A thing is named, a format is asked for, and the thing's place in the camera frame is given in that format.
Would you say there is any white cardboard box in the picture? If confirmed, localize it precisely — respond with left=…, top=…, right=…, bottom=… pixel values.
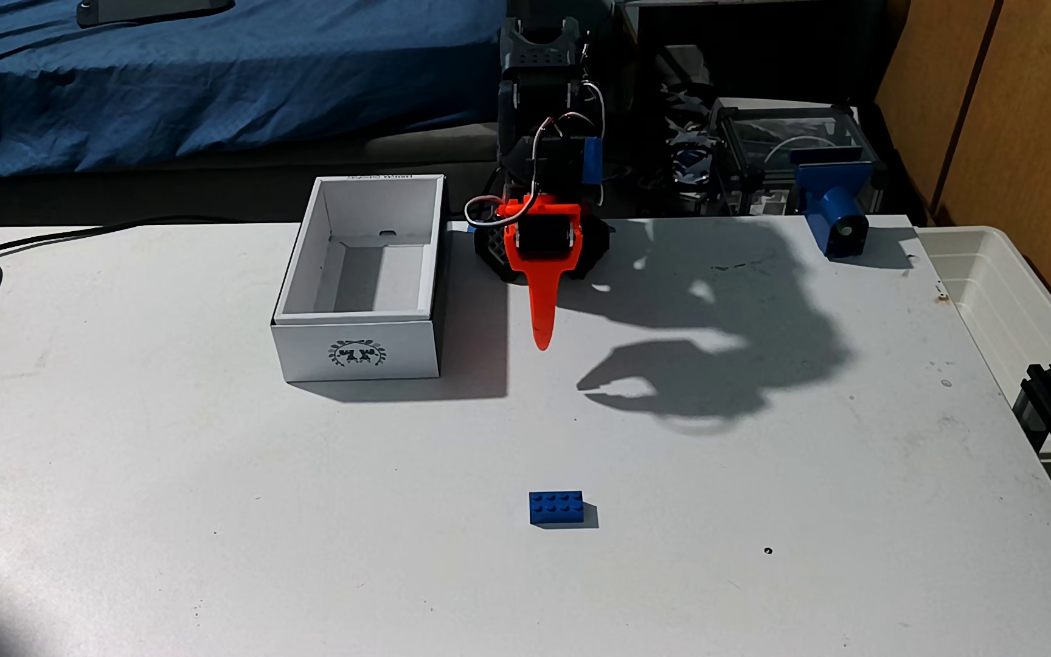
left=271, top=173, right=447, bottom=383

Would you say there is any long black cable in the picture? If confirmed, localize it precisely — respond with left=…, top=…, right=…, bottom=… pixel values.
left=0, top=215, right=248, bottom=261

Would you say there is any white plastic bin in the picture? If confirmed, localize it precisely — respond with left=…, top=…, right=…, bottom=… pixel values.
left=916, top=225, right=1051, bottom=412

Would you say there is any blue bed blanket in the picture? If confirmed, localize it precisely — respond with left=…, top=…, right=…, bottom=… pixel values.
left=0, top=0, right=513, bottom=179

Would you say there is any black white patterned bag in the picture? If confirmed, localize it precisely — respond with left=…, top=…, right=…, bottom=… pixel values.
left=657, top=77, right=720, bottom=193

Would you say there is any blue printed clamp mount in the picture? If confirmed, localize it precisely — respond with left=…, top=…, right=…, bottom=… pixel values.
left=788, top=146, right=887, bottom=259

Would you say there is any white servo cable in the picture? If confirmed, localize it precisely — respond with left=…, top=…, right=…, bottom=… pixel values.
left=463, top=80, right=606, bottom=229

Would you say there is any blue toy brick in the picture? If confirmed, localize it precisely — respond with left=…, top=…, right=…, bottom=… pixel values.
left=529, top=490, right=585, bottom=527

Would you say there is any wooden wardrobe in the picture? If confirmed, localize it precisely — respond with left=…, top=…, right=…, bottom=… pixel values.
left=872, top=0, right=1051, bottom=361

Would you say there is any clear acrylic enclosure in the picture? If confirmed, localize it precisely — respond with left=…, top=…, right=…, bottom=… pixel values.
left=708, top=99, right=887, bottom=218

